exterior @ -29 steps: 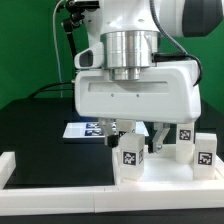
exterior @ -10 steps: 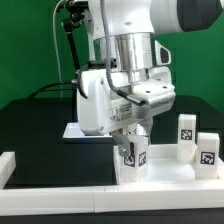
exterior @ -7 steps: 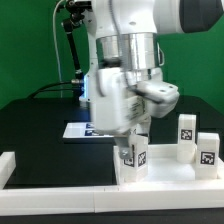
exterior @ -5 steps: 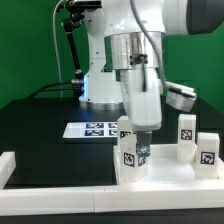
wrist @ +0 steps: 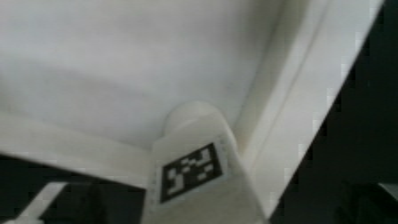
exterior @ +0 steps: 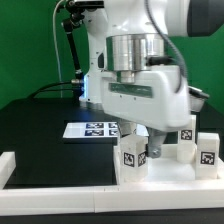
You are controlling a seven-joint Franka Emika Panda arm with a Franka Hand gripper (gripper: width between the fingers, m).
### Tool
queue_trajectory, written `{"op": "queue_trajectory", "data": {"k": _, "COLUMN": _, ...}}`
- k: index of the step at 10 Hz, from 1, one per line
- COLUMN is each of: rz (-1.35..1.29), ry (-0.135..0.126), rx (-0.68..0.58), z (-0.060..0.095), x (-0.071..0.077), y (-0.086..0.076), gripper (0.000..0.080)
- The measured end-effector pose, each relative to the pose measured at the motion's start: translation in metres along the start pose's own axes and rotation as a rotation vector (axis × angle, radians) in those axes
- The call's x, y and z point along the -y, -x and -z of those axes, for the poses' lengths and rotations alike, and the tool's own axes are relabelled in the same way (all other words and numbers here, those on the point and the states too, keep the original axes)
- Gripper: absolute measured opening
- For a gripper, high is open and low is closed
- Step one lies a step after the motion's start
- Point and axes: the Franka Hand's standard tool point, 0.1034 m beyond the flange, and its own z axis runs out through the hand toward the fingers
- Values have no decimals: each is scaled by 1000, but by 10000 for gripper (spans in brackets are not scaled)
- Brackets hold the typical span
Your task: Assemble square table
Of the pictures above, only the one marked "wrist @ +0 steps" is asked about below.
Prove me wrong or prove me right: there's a white square tabletop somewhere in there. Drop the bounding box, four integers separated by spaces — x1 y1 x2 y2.
0 0 322 188

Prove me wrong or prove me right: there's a white U-shaped fence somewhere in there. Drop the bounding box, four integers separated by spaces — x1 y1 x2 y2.
235 0 386 213

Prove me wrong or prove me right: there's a white table leg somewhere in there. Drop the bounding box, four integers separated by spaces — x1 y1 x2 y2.
141 101 269 224

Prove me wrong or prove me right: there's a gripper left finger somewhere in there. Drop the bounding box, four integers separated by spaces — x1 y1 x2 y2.
11 182 68 224

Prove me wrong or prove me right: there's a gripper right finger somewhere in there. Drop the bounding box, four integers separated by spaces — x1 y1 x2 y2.
379 183 398 201

